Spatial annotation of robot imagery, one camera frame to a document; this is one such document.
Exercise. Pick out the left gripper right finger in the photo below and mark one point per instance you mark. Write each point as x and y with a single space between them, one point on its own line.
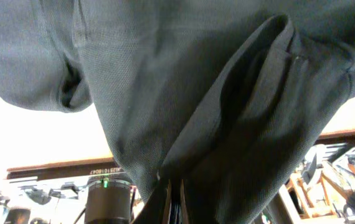
194 205

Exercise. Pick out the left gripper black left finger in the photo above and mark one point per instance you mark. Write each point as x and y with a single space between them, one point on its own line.
157 210

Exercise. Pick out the black t-shirt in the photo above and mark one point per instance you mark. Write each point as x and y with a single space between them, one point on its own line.
228 95

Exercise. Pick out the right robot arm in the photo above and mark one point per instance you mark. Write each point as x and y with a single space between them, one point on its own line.
108 201

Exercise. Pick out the cluttered wooden background shelf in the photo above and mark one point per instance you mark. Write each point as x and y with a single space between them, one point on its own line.
320 190

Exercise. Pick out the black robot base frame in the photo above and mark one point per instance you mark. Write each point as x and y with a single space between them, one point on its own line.
60 170

